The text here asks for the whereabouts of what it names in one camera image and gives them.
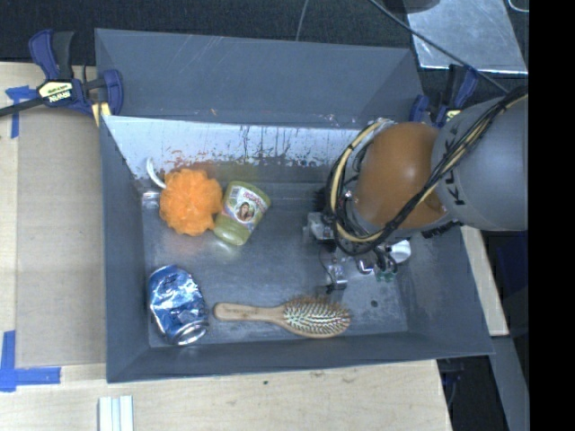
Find wooden hairbrush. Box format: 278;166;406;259
211;295;353;340

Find grey metal bin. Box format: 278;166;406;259
93;28;496;383

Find yellow-green plastic cup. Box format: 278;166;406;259
212;180;272;247

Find orange mesh bath sponge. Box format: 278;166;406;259
146;156;225;238

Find crushed blue drink can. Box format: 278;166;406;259
146;264;211;347

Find pale brown flat board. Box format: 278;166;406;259
15;110;109;370

